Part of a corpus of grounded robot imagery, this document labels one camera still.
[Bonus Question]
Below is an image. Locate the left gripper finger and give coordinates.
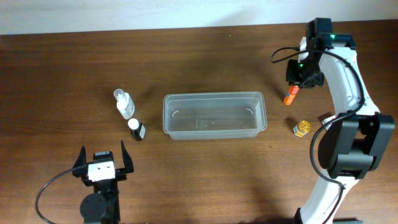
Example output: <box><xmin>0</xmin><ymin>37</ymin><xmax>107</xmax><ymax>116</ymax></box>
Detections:
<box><xmin>73</xmin><ymin>146</ymin><xmax>86</xmax><ymax>168</ymax></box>
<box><xmin>121</xmin><ymin>140</ymin><xmax>134</xmax><ymax>170</ymax></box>

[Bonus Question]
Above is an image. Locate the orange tube white cap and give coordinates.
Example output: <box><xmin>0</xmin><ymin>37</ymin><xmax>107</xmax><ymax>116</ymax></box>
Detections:
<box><xmin>283</xmin><ymin>85</ymin><xmax>300</xmax><ymax>106</ymax></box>

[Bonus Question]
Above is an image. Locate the dark bottle white cap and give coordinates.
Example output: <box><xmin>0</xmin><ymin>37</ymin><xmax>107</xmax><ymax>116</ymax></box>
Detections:
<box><xmin>127</xmin><ymin>118</ymin><xmax>146</xmax><ymax>141</ymax></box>

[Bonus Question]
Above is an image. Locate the small gold lid jar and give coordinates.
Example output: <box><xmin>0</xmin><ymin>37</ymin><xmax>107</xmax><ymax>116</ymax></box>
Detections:
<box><xmin>294</xmin><ymin>121</ymin><xmax>311</xmax><ymax>138</ymax></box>

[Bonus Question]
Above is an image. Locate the white squeeze bottle clear cap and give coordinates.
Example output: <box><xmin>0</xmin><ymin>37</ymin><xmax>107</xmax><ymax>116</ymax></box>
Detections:
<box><xmin>114</xmin><ymin>89</ymin><xmax>135</xmax><ymax>120</ymax></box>

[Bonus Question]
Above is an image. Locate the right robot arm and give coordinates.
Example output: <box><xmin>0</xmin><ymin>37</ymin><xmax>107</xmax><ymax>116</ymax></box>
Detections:
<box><xmin>286</xmin><ymin>18</ymin><xmax>395</xmax><ymax>223</ymax></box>

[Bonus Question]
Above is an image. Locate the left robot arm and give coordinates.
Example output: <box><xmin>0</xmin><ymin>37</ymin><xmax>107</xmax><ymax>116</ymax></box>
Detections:
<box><xmin>72</xmin><ymin>142</ymin><xmax>134</xmax><ymax>224</ymax></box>

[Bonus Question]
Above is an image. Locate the clear plastic container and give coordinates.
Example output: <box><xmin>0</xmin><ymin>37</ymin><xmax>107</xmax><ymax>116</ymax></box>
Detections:
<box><xmin>163</xmin><ymin>91</ymin><xmax>267</xmax><ymax>140</ymax></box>

